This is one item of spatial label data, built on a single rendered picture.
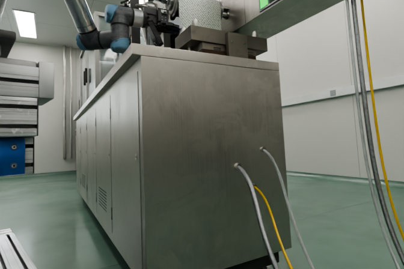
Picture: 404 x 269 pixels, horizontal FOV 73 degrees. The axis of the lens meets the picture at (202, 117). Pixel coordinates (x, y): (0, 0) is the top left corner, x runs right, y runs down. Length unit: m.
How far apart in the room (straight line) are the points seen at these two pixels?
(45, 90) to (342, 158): 3.52
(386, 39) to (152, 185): 3.18
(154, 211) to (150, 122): 0.29
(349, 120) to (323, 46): 1.05
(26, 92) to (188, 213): 0.62
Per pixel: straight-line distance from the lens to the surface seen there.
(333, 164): 3.95
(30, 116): 0.75
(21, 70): 0.77
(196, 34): 1.16
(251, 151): 1.13
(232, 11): 1.59
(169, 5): 1.45
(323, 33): 4.16
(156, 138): 0.94
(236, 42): 1.23
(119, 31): 1.22
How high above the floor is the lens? 0.56
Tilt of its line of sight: 5 degrees up
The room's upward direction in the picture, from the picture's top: 3 degrees counter-clockwise
